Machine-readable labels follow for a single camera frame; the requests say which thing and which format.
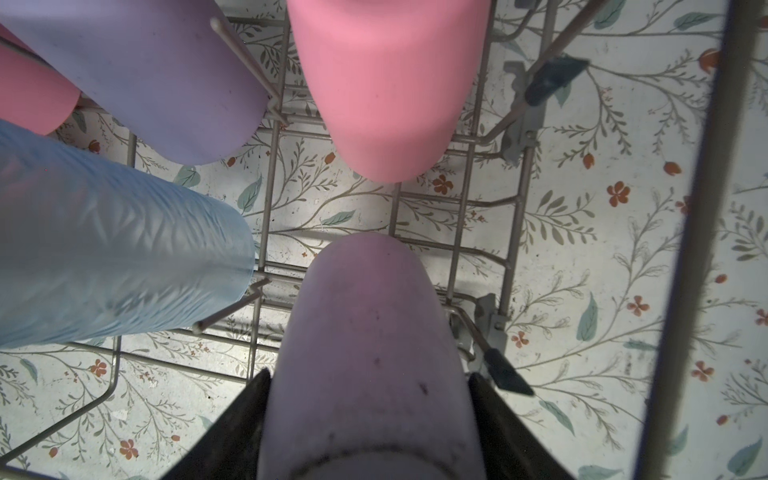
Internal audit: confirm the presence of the lilac cup front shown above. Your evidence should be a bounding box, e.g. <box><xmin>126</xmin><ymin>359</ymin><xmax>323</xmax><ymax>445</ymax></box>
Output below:
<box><xmin>1</xmin><ymin>1</ymin><xmax>268</xmax><ymax>165</ymax></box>

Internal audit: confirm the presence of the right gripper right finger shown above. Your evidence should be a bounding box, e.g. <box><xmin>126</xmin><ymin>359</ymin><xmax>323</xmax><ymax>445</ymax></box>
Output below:
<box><xmin>468</xmin><ymin>373</ymin><xmax>575</xmax><ymax>480</ymax></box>

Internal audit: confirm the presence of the clear blue cup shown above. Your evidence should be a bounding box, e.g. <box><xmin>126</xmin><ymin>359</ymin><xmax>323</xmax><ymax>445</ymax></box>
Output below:
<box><xmin>1</xmin><ymin>122</ymin><xmax>255</xmax><ymax>349</ymax></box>

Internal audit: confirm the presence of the grey wire dish rack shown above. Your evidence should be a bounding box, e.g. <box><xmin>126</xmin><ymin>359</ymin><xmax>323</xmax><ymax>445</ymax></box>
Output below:
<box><xmin>0</xmin><ymin>0</ymin><xmax>768</xmax><ymax>480</ymax></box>

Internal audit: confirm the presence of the lilac cup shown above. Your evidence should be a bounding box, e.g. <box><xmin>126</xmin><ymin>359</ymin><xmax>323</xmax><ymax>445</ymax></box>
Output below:
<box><xmin>258</xmin><ymin>233</ymin><xmax>486</xmax><ymax>479</ymax></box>
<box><xmin>1</xmin><ymin>1</ymin><xmax>268</xmax><ymax>165</ymax></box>

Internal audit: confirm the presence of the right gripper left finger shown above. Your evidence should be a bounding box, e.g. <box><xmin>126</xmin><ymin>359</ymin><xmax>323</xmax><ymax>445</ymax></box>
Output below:
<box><xmin>164</xmin><ymin>369</ymin><xmax>272</xmax><ymax>479</ymax></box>

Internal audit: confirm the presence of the pink cup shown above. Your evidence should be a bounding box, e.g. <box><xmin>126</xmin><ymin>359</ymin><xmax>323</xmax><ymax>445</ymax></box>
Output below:
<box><xmin>1</xmin><ymin>45</ymin><xmax>81</xmax><ymax>135</ymax></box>
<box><xmin>287</xmin><ymin>0</ymin><xmax>491</xmax><ymax>183</ymax></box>

